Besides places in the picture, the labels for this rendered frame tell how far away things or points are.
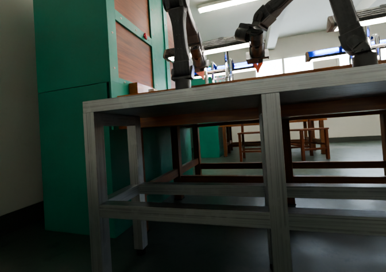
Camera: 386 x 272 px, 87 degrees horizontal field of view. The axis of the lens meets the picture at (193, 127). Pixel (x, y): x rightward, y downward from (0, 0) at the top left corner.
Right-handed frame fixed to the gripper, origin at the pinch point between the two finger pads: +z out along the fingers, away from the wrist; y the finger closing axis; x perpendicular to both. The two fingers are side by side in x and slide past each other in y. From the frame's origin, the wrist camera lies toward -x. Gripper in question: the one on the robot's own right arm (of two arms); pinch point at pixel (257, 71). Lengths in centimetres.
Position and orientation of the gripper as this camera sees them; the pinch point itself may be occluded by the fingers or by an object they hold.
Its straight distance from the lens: 110.5
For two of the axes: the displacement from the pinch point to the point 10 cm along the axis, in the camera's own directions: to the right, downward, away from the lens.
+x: -1.4, 7.6, -6.3
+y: -9.6, 0.6, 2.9
